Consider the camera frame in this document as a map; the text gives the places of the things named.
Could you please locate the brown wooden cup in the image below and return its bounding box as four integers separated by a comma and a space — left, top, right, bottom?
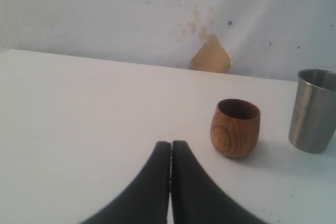
210, 99, 260, 159

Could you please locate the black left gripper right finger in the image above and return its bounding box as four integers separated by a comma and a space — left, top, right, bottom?
171, 141, 265, 223

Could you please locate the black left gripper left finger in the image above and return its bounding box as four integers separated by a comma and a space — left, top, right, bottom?
84, 142, 171, 223

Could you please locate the stainless steel tumbler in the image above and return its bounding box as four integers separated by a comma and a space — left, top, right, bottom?
288, 69, 335, 154

